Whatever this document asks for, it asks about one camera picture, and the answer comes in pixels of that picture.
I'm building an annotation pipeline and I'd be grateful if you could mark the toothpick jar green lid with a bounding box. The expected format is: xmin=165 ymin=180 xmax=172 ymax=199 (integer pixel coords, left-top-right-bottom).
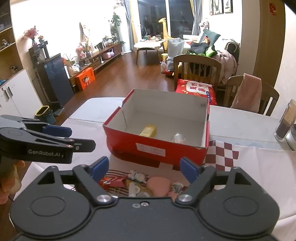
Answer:
xmin=171 ymin=133 xmax=186 ymax=144

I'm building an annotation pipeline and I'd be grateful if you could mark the yellow small carton box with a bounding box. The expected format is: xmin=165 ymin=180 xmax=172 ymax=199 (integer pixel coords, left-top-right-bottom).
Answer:
xmin=140 ymin=125 xmax=157 ymax=138

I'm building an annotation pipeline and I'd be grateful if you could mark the person left hand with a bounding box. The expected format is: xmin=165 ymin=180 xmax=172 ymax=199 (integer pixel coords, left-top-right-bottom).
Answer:
xmin=1 ymin=160 xmax=25 ymax=204

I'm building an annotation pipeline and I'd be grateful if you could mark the red small box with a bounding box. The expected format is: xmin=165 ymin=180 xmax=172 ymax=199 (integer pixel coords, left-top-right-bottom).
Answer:
xmin=99 ymin=176 xmax=126 ymax=189

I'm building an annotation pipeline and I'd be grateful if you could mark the green trash bin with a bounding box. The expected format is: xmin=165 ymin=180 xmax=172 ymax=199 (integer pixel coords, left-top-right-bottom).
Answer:
xmin=35 ymin=105 xmax=56 ymax=125

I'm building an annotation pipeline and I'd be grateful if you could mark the small grey blue plush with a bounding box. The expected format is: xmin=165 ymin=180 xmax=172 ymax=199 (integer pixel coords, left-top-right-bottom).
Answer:
xmin=171 ymin=182 xmax=184 ymax=194

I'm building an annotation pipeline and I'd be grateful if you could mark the white cabinet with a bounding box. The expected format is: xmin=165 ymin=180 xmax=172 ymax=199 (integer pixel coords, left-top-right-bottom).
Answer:
xmin=0 ymin=69 xmax=42 ymax=118

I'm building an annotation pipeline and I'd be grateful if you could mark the pink round plush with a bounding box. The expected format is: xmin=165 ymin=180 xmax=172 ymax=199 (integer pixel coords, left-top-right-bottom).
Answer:
xmin=147 ymin=177 xmax=171 ymax=197

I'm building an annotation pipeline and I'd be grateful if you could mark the orange gift box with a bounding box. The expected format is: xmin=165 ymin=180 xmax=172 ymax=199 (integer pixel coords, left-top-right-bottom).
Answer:
xmin=75 ymin=67 xmax=95 ymax=90

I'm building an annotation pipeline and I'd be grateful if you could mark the dark blue cabinet appliance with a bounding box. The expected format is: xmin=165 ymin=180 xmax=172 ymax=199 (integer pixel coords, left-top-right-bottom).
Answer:
xmin=29 ymin=41 xmax=74 ymax=111

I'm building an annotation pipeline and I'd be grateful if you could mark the red cardboard shoe box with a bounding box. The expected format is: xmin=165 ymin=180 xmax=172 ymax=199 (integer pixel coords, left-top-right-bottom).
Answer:
xmin=103 ymin=89 xmax=210 ymax=167

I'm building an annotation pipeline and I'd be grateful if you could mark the wooden tv console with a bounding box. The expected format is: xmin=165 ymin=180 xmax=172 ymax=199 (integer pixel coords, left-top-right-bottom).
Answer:
xmin=69 ymin=43 xmax=122 ymax=93

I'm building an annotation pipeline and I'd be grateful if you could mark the red printed rice bag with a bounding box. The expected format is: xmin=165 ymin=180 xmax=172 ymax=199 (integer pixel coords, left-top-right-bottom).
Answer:
xmin=176 ymin=79 xmax=217 ymax=105

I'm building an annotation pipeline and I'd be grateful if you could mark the pink towel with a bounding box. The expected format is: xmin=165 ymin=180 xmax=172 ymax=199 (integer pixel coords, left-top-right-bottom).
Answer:
xmin=231 ymin=73 xmax=262 ymax=113

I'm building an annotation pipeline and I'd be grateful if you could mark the wooden chair with towel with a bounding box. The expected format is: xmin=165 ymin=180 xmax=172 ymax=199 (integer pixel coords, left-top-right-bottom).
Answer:
xmin=223 ymin=73 xmax=280 ymax=116

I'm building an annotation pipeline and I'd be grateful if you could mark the wooden slatted chair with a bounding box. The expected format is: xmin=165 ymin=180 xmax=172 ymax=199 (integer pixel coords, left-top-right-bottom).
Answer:
xmin=173 ymin=54 xmax=222 ymax=92

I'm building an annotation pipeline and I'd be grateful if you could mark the round wooden coffee table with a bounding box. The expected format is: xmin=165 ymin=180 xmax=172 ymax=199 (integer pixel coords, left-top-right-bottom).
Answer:
xmin=133 ymin=39 xmax=165 ymax=64

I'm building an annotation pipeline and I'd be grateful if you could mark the pile of clothes on sofa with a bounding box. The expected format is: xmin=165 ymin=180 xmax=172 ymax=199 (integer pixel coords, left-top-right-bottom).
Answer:
xmin=187 ymin=29 xmax=240 ymax=85

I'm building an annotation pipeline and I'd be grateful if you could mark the white plastic bag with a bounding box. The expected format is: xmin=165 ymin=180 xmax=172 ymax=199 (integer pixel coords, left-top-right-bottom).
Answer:
xmin=166 ymin=38 xmax=184 ymax=71

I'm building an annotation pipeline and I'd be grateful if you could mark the yellow giraffe toy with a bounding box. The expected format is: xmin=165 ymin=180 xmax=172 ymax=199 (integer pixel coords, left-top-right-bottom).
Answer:
xmin=159 ymin=18 xmax=174 ymax=53

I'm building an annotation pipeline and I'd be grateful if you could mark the white rabbit keychain toy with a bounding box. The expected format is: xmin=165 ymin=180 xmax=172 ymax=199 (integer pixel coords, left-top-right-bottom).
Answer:
xmin=127 ymin=170 xmax=149 ymax=184

